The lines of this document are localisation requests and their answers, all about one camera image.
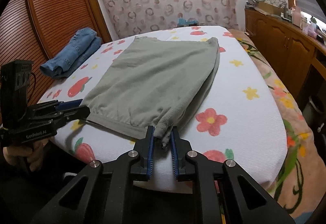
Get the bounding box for grey striped window blind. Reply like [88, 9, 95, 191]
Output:
[296, 0, 325, 23]

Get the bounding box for grey-green pants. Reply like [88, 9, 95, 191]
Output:
[82, 36, 220, 147]

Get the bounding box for white strawberry flower sheet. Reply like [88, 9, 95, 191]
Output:
[41, 26, 287, 192]

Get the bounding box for folded blue jeans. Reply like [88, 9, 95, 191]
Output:
[40, 28, 102, 79]

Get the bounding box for wooden sideboard cabinet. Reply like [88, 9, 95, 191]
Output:
[245, 9, 325, 103]

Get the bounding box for floral pink blanket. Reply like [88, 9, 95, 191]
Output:
[230, 29, 325, 223]

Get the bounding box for cardboard box on cabinet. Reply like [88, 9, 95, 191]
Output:
[255, 1, 284, 16]

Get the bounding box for pink bottle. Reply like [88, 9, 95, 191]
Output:
[291, 6, 302, 28]

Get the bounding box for cardboard box with blue cloth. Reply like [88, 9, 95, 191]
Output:
[177, 18, 199, 28]

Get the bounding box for brown louvered wardrobe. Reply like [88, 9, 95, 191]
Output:
[1, 0, 112, 104]

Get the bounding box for person's left hand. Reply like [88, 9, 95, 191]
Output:
[3, 139, 49, 171]

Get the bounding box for pink tissue pack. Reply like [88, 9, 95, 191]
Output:
[307, 24, 317, 39]

